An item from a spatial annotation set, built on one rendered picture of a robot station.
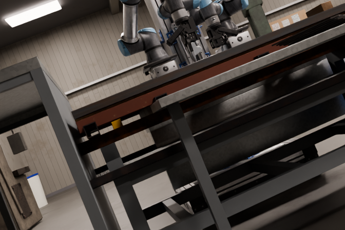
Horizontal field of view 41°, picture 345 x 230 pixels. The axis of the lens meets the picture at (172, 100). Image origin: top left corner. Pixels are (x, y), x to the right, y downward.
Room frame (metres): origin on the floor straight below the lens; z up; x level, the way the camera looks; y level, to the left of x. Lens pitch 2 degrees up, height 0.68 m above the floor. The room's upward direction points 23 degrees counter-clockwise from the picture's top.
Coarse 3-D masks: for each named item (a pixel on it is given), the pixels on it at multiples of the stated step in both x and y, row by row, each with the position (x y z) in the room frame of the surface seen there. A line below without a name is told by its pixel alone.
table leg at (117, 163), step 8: (112, 144) 1.78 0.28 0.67; (104, 152) 1.78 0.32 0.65; (112, 152) 1.78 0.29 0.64; (112, 160) 1.78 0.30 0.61; (120, 160) 1.78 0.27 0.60; (112, 168) 1.78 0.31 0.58; (120, 184) 1.78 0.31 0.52; (128, 184) 1.78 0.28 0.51; (120, 192) 1.78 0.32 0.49; (128, 192) 1.78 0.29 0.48; (128, 200) 1.78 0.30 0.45; (136, 200) 1.78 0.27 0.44; (128, 208) 1.78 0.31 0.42; (136, 208) 1.78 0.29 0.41; (128, 216) 1.77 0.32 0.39; (136, 216) 1.78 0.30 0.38; (144, 216) 1.78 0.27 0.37; (136, 224) 1.78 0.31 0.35; (144, 224) 1.78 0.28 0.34
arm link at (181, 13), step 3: (180, 9) 2.20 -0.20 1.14; (183, 9) 2.20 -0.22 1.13; (174, 12) 2.20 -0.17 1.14; (177, 12) 2.19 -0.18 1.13; (180, 12) 2.19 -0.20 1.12; (183, 12) 2.20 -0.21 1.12; (186, 12) 2.22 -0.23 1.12; (171, 15) 2.22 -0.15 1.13; (174, 15) 2.20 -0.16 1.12; (177, 15) 2.20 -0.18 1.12; (180, 15) 2.19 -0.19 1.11; (183, 15) 2.20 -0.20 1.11; (186, 15) 2.21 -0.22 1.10; (174, 18) 2.21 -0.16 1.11; (177, 18) 2.20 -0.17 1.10; (180, 18) 2.20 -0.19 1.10; (174, 21) 2.22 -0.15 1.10
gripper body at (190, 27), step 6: (186, 18) 2.20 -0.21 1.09; (192, 18) 2.22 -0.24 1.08; (180, 24) 2.23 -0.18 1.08; (186, 24) 2.22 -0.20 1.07; (192, 24) 2.22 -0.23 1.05; (186, 30) 2.22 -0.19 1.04; (192, 30) 2.20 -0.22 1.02; (198, 30) 2.20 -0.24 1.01; (186, 36) 2.20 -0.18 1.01; (192, 36) 2.21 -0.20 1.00; (198, 36) 2.20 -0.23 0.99
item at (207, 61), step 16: (320, 16) 1.95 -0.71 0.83; (272, 32) 1.91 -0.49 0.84; (288, 32) 1.92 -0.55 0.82; (240, 48) 1.88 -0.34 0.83; (192, 64) 1.85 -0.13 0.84; (208, 64) 1.86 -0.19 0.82; (160, 80) 1.82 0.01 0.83; (112, 96) 1.79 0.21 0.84; (128, 96) 1.80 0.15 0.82; (80, 112) 1.76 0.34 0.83
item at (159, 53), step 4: (152, 48) 2.92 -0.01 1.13; (156, 48) 2.92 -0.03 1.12; (160, 48) 2.94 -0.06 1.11; (148, 52) 2.93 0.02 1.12; (152, 52) 2.92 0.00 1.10; (156, 52) 2.91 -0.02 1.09; (160, 52) 2.92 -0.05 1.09; (164, 52) 2.95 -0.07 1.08; (148, 56) 2.93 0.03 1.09; (152, 56) 2.91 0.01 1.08; (156, 56) 2.91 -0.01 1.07; (160, 56) 2.91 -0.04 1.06; (164, 56) 2.92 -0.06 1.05; (148, 60) 2.93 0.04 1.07; (152, 60) 2.91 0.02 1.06; (156, 60) 2.90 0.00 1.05
